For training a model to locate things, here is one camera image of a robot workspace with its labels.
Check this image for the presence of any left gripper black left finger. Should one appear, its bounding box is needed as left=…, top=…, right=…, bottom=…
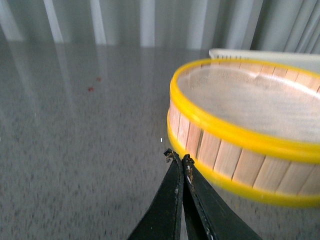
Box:
left=128, top=148, right=184, bottom=240

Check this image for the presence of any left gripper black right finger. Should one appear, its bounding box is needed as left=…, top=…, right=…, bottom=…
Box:
left=182, top=154, right=261, bottom=240

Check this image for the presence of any white rectangular tray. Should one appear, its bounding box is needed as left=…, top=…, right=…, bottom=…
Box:
left=208, top=48, right=320, bottom=74

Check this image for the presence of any wooden steamer with yellow rims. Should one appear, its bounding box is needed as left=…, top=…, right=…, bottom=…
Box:
left=167, top=59, right=320, bottom=207

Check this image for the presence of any white mesh steamer liner cloth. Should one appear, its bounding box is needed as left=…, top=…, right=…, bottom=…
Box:
left=177, top=66, right=320, bottom=143

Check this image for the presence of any grey pleated curtain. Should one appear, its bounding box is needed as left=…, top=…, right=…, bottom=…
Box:
left=0, top=0, right=320, bottom=54

